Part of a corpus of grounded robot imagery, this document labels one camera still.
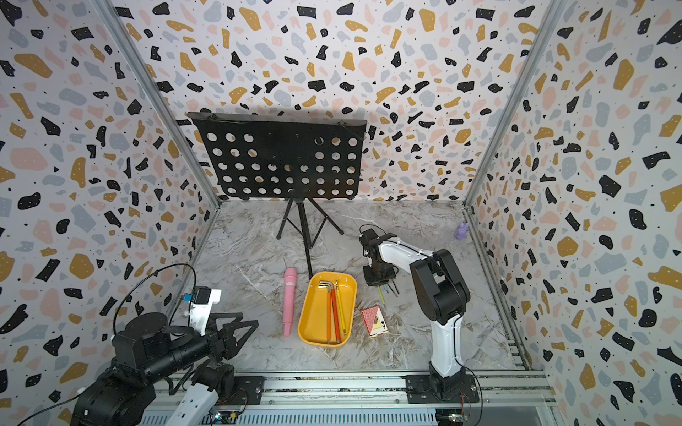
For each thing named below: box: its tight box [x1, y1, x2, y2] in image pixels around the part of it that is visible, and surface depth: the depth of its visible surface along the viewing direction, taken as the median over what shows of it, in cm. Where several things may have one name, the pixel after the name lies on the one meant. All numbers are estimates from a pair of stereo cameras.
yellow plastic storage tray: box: [297, 271, 358, 348], surface depth 91 cm
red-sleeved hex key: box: [318, 280, 342, 344], surface depth 90 cm
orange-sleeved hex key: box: [317, 285, 332, 344], surface depth 89 cm
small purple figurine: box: [454, 220, 471, 240], surface depth 111 cm
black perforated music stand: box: [186, 111, 369, 279], surface depth 70 cm
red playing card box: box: [361, 305, 389, 338], surface depth 87 cm
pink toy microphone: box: [282, 267, 297, 338], surface depth 90 cm
